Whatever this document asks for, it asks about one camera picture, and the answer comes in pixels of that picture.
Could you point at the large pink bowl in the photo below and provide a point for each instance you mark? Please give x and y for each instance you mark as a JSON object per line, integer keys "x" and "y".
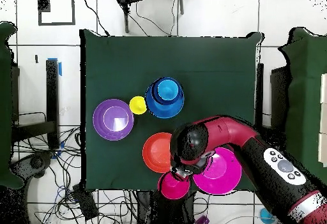
{"x": 222, "y": 175}

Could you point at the yellow cup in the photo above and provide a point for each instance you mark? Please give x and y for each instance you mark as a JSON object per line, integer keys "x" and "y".
{"x": 138, "y": 105}

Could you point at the small purple object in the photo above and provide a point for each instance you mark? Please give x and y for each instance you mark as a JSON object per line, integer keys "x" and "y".
{"x": 202, "y": 220}

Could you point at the light blue cup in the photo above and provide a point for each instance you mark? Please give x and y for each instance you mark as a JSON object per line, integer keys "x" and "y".
{"x": 167, "y": 90}

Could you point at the white boxes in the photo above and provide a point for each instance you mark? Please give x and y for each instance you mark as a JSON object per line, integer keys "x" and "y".
{"x": 324, "y": 119}

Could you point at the side table with green cloth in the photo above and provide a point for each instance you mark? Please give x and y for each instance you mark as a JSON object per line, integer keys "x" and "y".
{"x": 5, "y": 106}
{"x": 306, "y": 93}

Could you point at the black power strip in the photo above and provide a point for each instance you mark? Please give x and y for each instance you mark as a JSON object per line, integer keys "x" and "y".
{"x": 85, "y": 203}

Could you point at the small dark blue bowl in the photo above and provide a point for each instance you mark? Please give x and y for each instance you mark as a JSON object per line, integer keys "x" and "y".
{"x": 154, "y": 91}

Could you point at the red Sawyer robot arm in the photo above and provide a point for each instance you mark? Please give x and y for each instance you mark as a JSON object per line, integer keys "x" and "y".
{"x": 230, "y": 132}

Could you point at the black tripod stand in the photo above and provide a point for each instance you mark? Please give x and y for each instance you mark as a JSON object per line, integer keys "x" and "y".
{"x": 126, "y": 14}

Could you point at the blue disc on floor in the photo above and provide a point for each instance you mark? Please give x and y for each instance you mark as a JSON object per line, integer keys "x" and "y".
{"x": 265, "y": 217}

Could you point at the orange bowl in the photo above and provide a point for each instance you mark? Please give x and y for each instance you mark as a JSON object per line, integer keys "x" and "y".
{"x": 157, "y": 152}

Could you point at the black metal frame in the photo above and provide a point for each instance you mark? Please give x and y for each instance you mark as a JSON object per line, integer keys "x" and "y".
{"x": 278, "y": 93}
{"x": 52, "y": 101}

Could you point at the purple bowl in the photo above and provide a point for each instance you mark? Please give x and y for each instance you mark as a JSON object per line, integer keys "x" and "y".
{"x": 113, "y": 119}

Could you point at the dark square floor frame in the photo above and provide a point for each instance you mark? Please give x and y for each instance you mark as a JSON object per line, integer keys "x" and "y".
{"x": 73, "y": 12}

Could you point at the large light blue bowl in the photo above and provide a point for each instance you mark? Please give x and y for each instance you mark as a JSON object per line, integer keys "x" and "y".
{"x": 163, "y": 111}

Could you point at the small crimson bowl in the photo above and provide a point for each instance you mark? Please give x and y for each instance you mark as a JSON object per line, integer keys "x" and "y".
{"x": 172, "y": 189}

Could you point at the dark green tablecloth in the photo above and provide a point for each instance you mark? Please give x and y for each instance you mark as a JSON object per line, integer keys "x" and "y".
{"x": 153, "y": 53}

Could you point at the blue tape strip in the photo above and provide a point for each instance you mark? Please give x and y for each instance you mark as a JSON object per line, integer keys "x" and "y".
{"x": 60, "y": 68}

